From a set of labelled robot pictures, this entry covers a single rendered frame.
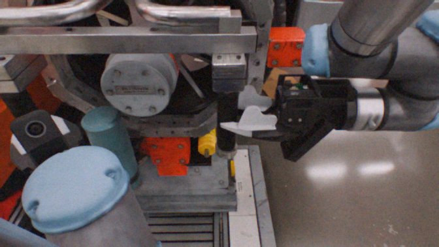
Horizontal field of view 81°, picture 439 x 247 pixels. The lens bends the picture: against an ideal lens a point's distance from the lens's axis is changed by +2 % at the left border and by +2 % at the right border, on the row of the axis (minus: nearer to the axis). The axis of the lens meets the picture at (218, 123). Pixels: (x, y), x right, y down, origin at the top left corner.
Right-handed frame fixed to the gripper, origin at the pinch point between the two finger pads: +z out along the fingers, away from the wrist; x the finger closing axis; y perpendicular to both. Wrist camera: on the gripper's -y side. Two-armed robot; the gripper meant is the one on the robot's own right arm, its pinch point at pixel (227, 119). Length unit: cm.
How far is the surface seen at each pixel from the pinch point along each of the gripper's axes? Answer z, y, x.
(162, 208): 25, -70, -23
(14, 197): 79, -56, -20
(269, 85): -40, -82, -133
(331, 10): -31, 4, -42
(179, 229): 18, -77, -17
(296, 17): -22.0, 2.4, -42.4
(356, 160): -77, -83, -58
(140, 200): 35, -68, -26
